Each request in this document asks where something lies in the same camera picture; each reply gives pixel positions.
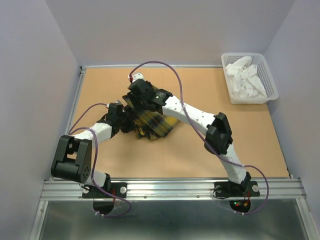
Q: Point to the white shirt in basket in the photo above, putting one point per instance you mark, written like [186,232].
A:
[244,79]

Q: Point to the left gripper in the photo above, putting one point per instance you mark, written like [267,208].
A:
[131,124]

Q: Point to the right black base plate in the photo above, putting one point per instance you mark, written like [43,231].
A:
[227,189]

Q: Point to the aluminium mounting rail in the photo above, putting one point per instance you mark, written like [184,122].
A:
[167,189]

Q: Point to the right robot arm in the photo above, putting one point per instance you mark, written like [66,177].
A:
[214,129]

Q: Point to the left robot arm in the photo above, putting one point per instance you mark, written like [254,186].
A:
[76,154]

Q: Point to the yellow plaid long sleeve shirt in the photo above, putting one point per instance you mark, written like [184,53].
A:
[145,123]

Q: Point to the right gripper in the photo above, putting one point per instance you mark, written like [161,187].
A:
[136,103]

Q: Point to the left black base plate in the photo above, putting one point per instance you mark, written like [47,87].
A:
[118,189]

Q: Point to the white plastic laundry basket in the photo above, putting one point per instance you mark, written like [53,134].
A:
[263,73]

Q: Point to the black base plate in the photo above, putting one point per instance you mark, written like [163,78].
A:
[118,189]
[227,189]

